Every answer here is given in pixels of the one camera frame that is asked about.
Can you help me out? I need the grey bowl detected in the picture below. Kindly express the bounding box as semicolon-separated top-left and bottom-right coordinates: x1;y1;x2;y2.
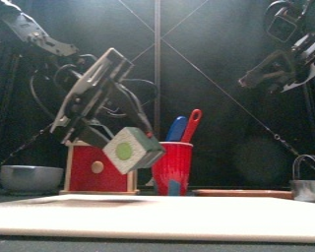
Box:
0;164;65;195

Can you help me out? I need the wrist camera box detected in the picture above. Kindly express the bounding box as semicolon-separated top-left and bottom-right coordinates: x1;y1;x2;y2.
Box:
104;47;136;83
264;0;302;43

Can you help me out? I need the thin steel tension wire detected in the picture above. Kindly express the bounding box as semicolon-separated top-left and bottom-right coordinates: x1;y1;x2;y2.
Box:
160;38;315;178

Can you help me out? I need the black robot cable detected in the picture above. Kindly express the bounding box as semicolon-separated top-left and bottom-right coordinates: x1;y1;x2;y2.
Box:
29;63;85;121
119;77;160;111

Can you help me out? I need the vertical metal frame pole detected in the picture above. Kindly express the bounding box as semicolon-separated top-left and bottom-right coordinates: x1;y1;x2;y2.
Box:
153;0;163;133

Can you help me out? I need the white cutting board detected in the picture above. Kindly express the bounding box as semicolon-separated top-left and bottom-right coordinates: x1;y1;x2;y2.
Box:
0;193;315;244

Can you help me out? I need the red wooden box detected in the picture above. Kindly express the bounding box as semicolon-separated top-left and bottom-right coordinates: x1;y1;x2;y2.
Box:
60;139;140;196

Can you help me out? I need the red plastic cup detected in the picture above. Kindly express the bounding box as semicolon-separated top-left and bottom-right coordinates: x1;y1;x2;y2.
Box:
151;141;195;197

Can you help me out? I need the red toy utensil loop handle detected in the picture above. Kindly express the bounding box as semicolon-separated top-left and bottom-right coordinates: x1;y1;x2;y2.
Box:
180;108;204;144

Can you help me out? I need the white toy sushi roll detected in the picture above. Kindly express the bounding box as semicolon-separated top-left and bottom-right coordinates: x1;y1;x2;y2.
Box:
101;126;167;176

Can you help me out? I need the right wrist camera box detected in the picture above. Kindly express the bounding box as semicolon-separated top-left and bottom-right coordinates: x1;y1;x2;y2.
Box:
264;0;302;43

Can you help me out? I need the wooden tray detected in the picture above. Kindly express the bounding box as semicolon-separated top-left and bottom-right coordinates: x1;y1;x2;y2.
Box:
192;188;295;201

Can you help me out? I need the small blue toy piece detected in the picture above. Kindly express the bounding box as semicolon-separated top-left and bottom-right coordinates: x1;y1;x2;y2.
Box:
167;178;183;197

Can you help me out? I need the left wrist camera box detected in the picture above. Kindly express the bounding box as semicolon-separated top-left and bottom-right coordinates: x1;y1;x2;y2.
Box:
104;47;136;83

